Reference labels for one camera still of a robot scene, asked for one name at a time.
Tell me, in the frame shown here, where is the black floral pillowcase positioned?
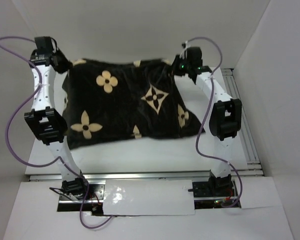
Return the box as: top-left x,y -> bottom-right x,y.
62,59 -> 205,150

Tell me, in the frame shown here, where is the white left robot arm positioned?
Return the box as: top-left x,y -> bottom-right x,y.
24,36 -> 89,200

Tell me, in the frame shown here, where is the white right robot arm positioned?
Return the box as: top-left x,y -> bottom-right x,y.
172,43 -> 242,196

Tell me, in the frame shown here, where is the white cover plate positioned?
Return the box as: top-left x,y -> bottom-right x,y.
102,179 -> 195,216

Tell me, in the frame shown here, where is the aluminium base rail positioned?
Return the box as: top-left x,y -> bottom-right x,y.
27,171 -> 263,182

